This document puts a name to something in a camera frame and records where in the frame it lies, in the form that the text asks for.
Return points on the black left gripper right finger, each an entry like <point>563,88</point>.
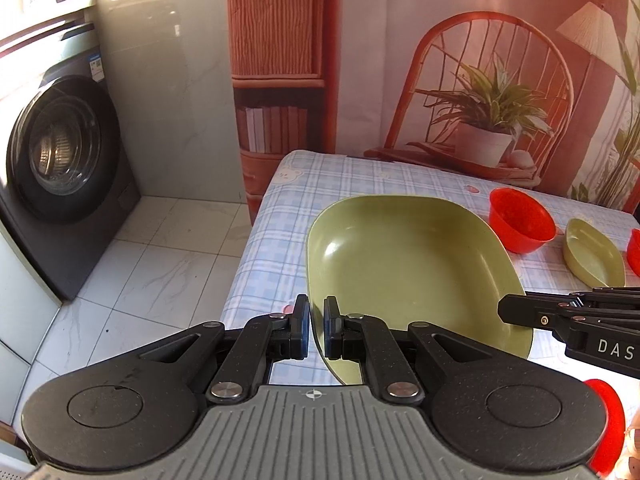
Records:
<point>368,341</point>

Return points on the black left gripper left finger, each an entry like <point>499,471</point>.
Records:
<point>244,357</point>

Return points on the small green oval dish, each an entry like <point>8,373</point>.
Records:
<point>591,256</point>

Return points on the large green plate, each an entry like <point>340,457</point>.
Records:
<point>407,258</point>

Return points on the red plastic bowl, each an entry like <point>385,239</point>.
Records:
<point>522,224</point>

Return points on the blue plaid bed sheet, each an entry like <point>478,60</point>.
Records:
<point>272,271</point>

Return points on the dark front-load washing machine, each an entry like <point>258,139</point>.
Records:
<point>66,183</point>

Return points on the printed room scene backdrop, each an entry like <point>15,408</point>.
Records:
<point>541,94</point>

